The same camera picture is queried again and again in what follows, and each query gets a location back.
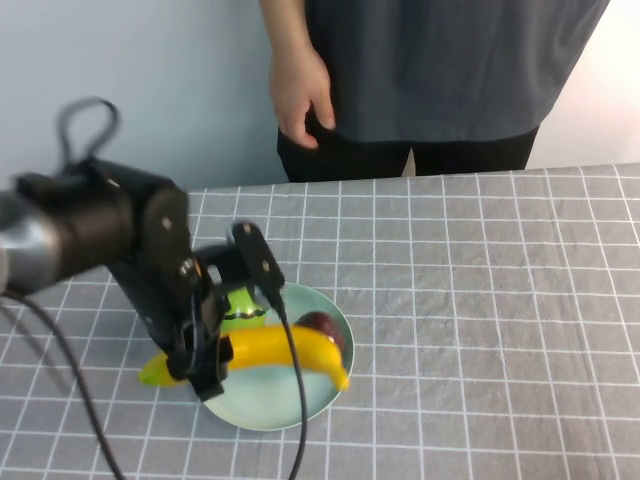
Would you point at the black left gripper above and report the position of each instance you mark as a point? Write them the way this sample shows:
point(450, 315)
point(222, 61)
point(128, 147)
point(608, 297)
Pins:
point(160, 300)

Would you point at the yellow toy banana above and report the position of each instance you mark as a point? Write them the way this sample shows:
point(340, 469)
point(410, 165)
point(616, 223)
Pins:
point(310, 350)

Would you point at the person's right forearm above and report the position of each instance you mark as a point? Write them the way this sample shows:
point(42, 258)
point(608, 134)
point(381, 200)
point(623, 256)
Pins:
point(285, 25)

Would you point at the left robot arm black grey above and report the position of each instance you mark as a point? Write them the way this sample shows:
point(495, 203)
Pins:
point(75, 235)

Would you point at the person's right hand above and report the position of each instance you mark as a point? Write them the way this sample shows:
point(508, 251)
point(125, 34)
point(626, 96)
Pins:
point(297, 90)

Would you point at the light green round plate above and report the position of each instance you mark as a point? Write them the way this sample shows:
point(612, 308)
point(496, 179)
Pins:
point(265, 400)

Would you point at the dark purple toy mangosteen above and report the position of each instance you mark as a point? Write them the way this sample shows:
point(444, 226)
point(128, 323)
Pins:
point(325, 322)

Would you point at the grey white checked tablecloth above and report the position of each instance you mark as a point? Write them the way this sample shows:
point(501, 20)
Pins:
point(450, 300)

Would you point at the black trousers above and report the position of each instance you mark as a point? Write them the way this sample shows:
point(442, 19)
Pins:
point(350, 160)

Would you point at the dark grey t-shirt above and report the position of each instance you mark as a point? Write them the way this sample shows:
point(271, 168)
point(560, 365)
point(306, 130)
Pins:
point(450, 65)

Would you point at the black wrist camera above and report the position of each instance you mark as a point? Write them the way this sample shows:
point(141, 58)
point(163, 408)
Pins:
point(260, 260)

